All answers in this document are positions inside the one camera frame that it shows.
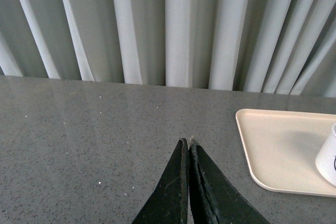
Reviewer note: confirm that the white smiley mug black handle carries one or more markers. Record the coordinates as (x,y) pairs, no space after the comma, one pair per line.
(325,159)

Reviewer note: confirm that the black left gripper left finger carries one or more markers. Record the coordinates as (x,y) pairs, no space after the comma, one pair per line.
(169,201)

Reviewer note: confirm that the white pleated curtain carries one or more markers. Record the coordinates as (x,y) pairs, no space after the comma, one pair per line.
(268,46)

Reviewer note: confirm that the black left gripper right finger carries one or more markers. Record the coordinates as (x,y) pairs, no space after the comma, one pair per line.
(213,198)

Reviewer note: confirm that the beige rectangular plastic tray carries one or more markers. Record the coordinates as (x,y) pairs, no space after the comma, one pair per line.
(280,149)

